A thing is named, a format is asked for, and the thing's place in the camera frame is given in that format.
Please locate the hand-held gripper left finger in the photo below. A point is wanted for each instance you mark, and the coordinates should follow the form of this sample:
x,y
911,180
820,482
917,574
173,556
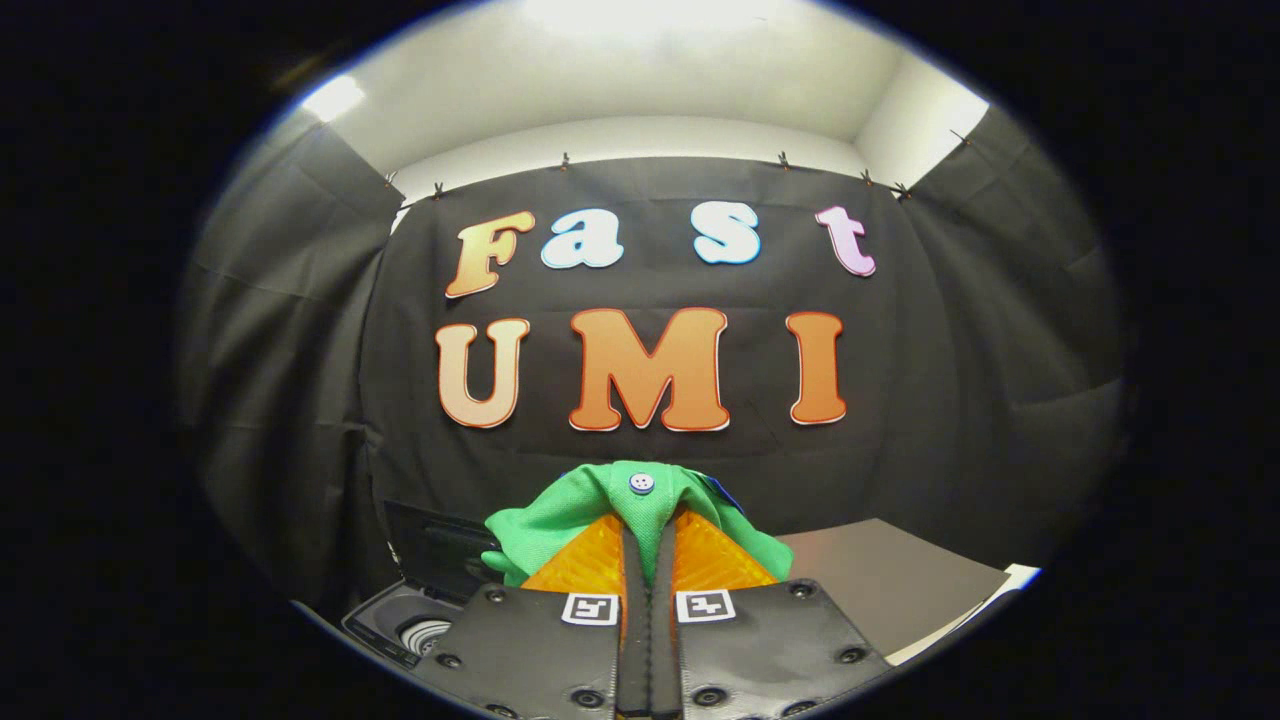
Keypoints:
x,y
635,650

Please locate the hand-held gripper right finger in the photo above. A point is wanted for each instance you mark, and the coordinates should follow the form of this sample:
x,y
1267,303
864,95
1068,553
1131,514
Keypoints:
x,y
662,650

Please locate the green shirt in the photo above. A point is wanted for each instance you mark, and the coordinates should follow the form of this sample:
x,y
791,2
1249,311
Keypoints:
x,y
560,520

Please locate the black washing machine lid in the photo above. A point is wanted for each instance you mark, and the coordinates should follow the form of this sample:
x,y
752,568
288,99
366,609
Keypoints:
x,y
440,550

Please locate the grey box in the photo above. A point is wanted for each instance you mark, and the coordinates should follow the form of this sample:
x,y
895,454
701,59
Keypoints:
x,y
880,585

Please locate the black backdrop cloth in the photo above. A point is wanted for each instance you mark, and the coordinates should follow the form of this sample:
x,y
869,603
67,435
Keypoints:
x,y
950,400

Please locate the ceiling light panel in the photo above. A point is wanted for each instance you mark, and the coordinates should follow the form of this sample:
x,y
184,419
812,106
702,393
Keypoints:
x,y
333,97
650,12

